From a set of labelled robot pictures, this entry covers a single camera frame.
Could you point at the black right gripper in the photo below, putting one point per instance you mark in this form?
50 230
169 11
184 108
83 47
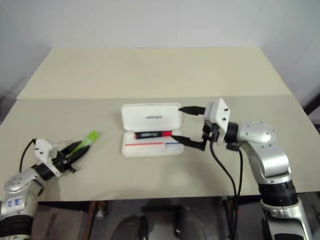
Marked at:
210 133

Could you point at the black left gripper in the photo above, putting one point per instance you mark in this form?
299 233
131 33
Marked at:
61 163

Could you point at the green marker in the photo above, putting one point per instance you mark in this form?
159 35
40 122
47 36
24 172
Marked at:
90 137

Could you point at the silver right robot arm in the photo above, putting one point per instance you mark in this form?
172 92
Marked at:
270 157

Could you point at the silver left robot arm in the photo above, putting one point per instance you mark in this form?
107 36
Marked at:
17 183

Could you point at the red marker with black label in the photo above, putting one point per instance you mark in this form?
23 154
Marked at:
152 134

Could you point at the white plastic pencil case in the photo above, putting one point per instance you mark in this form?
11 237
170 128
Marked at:
151 117

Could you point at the rusty table leg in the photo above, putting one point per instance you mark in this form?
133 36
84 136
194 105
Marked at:
96 210
226 206

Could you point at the white handwritten label sticker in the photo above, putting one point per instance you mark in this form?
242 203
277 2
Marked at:
12 206

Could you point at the dark metal stand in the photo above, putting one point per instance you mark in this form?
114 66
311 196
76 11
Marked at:
312 105

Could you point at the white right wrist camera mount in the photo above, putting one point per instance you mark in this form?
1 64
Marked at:
217 112

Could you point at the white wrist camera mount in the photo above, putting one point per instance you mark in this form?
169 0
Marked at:
217 112
43 150

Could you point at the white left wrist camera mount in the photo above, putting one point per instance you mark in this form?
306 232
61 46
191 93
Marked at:
43 150

